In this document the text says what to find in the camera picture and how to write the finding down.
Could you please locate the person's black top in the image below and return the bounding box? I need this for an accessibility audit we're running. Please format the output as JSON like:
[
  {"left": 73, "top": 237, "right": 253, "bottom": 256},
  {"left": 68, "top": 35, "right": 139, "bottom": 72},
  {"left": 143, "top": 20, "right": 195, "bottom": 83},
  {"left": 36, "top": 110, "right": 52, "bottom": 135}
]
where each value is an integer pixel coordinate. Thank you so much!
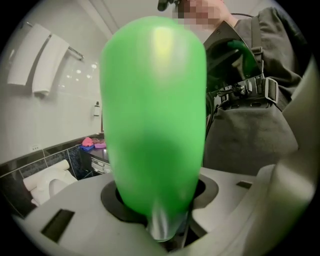
[{"left": 202, "top": 6, "right": 311, "bottom": 176}]

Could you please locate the black chest-mounted device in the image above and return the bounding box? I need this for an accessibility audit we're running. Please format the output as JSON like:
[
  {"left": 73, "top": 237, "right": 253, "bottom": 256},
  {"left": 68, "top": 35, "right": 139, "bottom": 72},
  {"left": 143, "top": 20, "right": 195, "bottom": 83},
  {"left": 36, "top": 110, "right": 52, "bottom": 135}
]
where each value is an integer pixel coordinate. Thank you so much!
[{"left": 203, "top": 21, "right": 280, "bottom": 106}]

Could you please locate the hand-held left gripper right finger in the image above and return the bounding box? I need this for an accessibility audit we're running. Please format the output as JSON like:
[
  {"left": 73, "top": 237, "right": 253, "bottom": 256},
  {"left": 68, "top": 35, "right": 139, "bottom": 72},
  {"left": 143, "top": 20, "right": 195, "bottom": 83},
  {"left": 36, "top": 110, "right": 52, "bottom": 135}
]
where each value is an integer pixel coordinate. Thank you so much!
[{"left": 184, "top": 166, "right": 258, "bottom": 252}]

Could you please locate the white hanging towel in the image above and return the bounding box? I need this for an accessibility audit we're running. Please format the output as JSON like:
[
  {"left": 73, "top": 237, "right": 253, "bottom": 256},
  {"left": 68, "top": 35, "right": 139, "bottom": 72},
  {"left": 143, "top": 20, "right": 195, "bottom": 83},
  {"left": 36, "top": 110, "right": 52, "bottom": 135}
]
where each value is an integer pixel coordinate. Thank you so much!
[
  {"left": 7, "top": 23, "right": 51, "bottom": 86},
  {"left": 32, "top": 33, "right": 71, "bottom": 97}
]

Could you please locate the green cleaner bottle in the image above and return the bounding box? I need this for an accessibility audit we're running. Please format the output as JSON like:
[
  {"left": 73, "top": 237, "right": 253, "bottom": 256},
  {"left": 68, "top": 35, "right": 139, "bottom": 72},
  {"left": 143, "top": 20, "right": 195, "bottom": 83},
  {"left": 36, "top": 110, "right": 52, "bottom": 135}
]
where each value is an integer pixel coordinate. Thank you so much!
[{"left": 99, "top": 15, "right": 208, "bottom": 243}]

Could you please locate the person's head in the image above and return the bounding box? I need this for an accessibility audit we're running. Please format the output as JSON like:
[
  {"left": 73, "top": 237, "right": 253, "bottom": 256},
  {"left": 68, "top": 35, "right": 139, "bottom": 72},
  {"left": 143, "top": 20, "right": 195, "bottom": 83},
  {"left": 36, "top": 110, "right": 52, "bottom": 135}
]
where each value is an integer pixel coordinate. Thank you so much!
[{"left": 172, "top": 0, "right": 236, "bottom": 32}]

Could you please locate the black head-mounted camera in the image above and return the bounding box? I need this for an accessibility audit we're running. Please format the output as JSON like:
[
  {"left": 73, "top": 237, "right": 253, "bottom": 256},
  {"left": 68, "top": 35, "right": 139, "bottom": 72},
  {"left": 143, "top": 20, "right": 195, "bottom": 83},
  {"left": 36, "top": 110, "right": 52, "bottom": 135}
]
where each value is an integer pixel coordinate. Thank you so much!
[{"left": 157, "top": 0, "right": 181, "bottom": 12}]

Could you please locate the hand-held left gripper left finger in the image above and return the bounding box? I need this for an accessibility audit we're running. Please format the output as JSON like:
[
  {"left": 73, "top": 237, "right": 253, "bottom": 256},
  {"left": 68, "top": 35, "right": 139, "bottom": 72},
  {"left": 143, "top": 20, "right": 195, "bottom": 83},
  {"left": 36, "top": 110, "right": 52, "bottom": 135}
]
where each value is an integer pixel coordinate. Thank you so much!
[{"left": 14, "top": 171, "right": 162, "bottom": 253}]

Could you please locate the white toilet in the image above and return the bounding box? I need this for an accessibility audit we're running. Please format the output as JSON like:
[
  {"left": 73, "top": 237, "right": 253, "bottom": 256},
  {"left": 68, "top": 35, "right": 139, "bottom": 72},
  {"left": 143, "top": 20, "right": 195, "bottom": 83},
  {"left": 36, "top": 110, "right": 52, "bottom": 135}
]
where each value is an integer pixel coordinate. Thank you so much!
[{"left": 23, "top": 159, "right": 79, "bottom": 208}]

